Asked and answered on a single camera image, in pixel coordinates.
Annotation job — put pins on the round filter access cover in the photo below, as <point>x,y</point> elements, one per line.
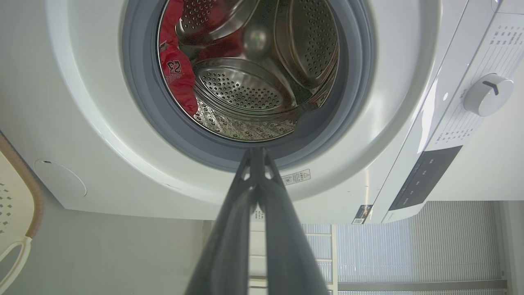
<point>59,179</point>

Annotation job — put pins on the black QR code sticker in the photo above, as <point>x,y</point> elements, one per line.
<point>362,214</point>

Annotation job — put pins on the white front-load washing machine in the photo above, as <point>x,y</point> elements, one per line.
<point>82,123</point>

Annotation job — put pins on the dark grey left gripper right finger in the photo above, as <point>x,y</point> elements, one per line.
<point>286,246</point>

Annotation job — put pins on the red number 23 jersey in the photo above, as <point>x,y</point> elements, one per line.
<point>176,69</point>

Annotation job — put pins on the black washing machine control panel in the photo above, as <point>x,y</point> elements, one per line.
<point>425,178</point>

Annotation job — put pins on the white warning sticker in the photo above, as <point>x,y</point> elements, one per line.
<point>295,177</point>

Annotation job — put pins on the grey rubber door gasket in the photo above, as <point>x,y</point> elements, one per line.
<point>139,94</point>

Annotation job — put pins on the white round selector knob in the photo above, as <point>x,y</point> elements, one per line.
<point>487,95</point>

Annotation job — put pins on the cream perforated laundry basket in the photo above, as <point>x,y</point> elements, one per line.
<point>16,205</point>

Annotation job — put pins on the stainless steel washing machine drum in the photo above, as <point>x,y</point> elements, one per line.
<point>245,86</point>

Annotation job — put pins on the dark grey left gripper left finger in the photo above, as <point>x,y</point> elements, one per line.
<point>229,246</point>

